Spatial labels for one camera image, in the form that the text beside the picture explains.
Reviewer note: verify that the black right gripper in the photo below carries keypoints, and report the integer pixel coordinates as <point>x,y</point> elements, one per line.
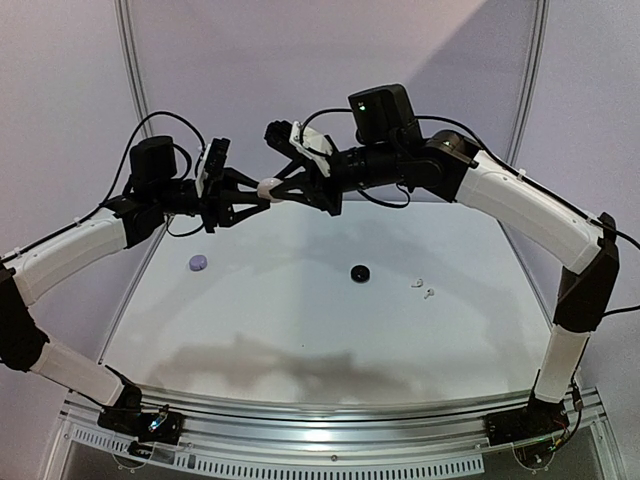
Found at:
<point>326,187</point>

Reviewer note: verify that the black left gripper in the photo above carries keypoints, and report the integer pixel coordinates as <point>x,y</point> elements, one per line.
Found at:
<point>218,195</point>

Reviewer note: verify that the pink earbud charging case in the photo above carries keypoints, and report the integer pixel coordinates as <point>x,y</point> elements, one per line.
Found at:
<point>265,187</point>

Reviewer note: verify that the purple earbud charging case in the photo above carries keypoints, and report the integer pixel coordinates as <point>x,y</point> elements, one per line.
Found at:
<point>198,263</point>

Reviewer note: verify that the black earbud charging case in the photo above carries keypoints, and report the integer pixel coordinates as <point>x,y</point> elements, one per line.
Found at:
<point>360,274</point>

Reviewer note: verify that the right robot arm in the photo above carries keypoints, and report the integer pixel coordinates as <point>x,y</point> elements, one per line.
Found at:
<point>456,166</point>

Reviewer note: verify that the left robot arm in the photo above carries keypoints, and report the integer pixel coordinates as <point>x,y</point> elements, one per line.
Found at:
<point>153,193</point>

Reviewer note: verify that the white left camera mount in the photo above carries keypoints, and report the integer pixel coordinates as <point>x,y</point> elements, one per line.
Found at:
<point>199,170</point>

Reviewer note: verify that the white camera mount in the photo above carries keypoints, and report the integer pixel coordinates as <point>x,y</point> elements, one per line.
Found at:
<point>199,170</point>
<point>313,146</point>

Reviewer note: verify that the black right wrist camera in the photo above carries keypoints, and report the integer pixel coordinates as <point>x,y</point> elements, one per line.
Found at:
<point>277,136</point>

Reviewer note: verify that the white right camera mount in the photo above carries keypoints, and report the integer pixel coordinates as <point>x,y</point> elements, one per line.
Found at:
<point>313,146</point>

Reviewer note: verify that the aluminium left corner post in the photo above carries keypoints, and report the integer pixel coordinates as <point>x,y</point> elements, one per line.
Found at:
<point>124,20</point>

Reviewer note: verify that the aluminium corner post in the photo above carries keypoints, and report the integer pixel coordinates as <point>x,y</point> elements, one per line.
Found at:
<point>124,20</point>
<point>528,84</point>

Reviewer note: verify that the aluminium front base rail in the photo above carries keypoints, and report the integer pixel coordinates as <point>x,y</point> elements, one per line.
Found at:
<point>236,439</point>

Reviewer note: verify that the aluminium right corner post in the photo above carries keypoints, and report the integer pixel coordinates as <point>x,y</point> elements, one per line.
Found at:
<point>528,84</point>

